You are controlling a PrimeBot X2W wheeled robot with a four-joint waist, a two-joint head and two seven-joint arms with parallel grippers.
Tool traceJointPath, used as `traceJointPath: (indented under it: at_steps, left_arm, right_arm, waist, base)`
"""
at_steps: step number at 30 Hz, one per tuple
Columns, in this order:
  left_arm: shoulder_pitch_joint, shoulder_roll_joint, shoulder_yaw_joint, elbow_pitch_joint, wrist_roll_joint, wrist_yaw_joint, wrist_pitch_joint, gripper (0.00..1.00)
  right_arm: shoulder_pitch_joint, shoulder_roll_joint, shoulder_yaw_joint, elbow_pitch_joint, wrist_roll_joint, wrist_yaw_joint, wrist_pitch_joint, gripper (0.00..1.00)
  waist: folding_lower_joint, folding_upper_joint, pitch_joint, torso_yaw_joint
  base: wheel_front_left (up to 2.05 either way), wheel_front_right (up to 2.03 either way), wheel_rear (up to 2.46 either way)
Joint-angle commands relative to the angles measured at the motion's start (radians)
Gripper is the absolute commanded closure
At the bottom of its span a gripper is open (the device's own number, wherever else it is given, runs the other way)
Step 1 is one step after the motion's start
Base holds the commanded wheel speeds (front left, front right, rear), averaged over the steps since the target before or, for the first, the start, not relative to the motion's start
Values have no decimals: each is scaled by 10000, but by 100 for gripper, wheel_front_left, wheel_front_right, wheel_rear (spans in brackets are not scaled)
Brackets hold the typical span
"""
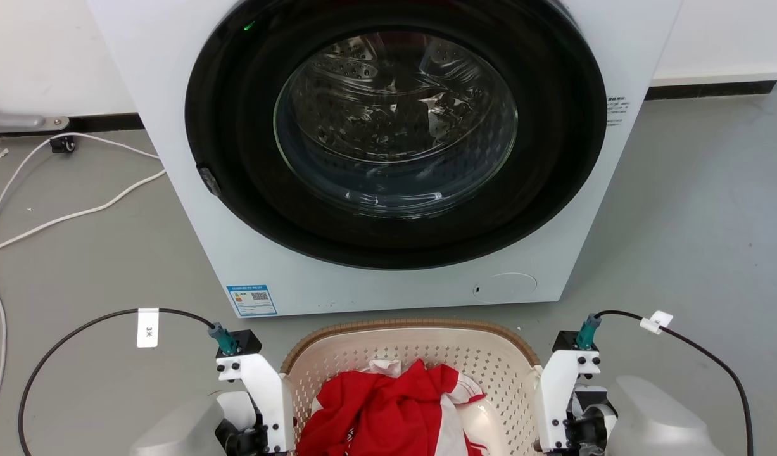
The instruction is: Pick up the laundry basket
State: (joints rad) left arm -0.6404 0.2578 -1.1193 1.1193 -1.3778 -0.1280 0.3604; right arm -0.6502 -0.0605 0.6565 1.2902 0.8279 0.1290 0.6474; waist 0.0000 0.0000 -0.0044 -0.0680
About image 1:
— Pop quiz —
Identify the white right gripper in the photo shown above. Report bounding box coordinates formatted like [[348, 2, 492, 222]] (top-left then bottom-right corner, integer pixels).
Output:
[[533, 350, 617, 456]]

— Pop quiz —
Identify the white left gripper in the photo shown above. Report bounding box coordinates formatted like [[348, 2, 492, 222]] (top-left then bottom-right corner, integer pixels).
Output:
[[215, 353, 296, 456]]

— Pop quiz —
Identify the beige perforated laundry basket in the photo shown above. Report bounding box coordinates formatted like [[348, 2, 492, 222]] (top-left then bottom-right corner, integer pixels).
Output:
[[280, 318, 545, 456]]

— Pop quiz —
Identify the blue energy label sticker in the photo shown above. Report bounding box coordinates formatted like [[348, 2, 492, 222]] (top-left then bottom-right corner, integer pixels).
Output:
[[227, 284, 279, 317]]

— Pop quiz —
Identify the red and white garment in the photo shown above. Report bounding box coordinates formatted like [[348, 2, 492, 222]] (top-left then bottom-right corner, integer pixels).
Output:
[[296, 359, 488, 456]]

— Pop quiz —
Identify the pale pink cloth piece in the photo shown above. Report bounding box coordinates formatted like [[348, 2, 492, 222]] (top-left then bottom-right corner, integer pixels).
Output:
[[362, 358, 403, 379]]

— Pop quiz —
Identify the round white filter cover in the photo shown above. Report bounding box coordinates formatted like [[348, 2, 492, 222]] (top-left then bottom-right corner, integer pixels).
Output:
[[472, 272, 538, 304]]

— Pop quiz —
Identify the white front-load washing machine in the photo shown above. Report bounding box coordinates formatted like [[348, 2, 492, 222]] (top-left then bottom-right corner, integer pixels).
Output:
[[87, 0, 683, 318]]

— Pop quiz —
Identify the black round washer door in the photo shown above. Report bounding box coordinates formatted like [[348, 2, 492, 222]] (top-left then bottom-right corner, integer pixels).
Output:
[[184, 0, 609, 270]]

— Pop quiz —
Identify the small printed text sticker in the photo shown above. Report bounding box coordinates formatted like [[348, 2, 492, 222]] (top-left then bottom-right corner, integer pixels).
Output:
[[606, 96, 631, 128]]

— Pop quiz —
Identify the small white cable tag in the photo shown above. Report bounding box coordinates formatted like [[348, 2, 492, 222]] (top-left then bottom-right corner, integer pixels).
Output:
[[639, 310, 674, 335]]

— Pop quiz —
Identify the long white cable tag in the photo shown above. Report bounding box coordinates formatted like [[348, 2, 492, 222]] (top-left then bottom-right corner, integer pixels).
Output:
[[136, 308, 160, 349]]

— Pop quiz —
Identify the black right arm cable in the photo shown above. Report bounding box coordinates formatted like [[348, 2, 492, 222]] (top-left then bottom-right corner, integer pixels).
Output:
[[574, 310, 755, 456]]

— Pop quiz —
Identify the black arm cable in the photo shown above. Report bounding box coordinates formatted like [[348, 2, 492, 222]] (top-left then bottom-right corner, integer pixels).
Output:
[[18, 308, 241, 456], [574, 310, 755, 456]]

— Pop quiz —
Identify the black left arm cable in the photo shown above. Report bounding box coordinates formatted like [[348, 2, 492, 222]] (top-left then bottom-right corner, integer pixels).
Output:
[[18, 308, 241, 456]]

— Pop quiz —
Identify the white floor cable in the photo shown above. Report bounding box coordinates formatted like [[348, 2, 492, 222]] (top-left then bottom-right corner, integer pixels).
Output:
[[0, 168, 168, 447], [0, 131, 163, 254]]

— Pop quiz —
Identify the grey metal floor bracket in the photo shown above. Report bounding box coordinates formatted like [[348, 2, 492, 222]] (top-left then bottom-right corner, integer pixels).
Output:
[[0, 106, 71, 134]]

